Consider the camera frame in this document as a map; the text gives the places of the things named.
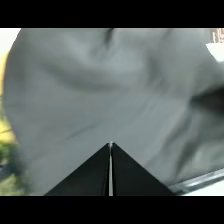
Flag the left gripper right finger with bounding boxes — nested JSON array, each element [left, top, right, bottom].
[[111, 142, 177, 197]]

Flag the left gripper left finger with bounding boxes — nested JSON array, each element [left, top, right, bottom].
[[44, 142, 111, 197]]

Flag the black trousers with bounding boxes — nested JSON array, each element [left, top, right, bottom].
[[2, 28, 224, 197]]

